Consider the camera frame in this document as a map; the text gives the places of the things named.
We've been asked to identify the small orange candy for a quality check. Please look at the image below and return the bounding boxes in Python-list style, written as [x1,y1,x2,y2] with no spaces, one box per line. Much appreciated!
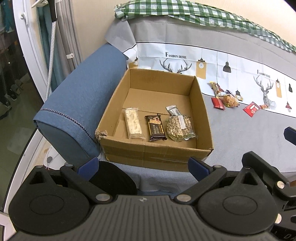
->
[260,104,269,109]

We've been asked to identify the round seed cracker packet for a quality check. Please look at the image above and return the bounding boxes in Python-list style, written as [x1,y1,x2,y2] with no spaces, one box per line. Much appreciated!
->
[166,115,197,142]

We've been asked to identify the dark chocolate bar packet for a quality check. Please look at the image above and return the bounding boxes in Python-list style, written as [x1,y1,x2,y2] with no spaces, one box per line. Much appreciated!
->
[145,115,167,142]

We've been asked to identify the clear bag brown cookies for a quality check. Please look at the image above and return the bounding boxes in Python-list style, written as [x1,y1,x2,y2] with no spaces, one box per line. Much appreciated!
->
[219,94,240,108]

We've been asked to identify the small red snack packet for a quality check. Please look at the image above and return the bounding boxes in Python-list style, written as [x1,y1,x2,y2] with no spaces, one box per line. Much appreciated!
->
[211,97,225,110]

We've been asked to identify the silver foil snack bar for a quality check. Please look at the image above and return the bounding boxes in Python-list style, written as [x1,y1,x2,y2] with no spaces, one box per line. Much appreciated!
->
[166,105,182,116]

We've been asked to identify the white nougat bar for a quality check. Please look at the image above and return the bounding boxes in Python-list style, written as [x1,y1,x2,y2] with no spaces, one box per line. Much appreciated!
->
[124,108,145,140]

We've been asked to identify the yellow cartoon candy bar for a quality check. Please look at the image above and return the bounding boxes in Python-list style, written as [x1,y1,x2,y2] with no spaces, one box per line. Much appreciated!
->
[210,82,221,97]

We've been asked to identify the grey printed sofa cover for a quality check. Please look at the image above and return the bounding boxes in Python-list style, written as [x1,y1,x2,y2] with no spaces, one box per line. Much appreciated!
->
[96,17,295,194]

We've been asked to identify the brown cardboard box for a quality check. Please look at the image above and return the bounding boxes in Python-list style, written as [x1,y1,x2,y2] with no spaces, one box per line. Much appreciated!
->
[96,68,214,172]

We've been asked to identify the grey curtain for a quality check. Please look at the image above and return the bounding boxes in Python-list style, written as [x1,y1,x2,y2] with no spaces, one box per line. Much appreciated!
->
[56,1,82,74]

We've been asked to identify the green checkered cloth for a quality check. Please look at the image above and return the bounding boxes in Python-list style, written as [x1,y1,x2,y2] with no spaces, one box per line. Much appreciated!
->
[114,1,295,52]

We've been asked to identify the white steamer hanger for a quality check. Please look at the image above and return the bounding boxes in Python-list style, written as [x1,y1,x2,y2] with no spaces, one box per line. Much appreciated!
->
[31,0,60,8]

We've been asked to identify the braided steamer hose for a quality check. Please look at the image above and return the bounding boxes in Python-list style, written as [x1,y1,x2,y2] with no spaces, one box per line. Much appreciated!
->
[44,21,57,103]

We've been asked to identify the white door frame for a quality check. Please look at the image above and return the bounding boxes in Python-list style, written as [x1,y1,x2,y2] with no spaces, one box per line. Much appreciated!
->
[13,1,47,101]

